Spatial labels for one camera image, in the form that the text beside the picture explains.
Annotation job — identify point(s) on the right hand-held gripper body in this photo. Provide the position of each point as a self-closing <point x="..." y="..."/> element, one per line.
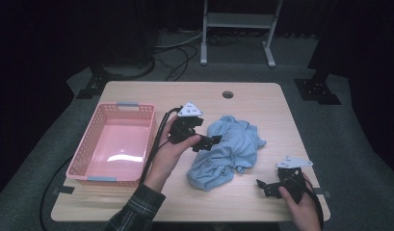
<point x="291" y="179"/>

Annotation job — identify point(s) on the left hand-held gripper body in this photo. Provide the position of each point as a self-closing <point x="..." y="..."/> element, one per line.
<point x="186" y="123"/>

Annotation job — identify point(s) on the light blue shirt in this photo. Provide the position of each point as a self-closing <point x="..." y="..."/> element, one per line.
<point x="226" y="150"/>

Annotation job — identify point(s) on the pink plastic basket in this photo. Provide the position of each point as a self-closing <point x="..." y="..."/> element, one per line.
<point x="116" y="144"/>

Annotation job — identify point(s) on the person's right hand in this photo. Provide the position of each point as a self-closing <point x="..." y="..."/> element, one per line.
<point x="302" y="211"/>

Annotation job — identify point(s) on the person's left hand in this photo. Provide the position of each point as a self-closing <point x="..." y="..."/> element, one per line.
<point x="167" y="157"/>

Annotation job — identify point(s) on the black tape strip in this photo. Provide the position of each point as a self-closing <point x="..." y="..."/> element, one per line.
<point x="63" y="190"/>
<point x="323" y="193"/>

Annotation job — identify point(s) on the white metal stand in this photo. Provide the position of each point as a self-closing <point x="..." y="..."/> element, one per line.
<point x="238" y="20"/>

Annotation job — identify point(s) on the black floor base plate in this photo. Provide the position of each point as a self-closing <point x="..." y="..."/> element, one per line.
<point x="316" y="91"/>
<point x="95" y="85"/>

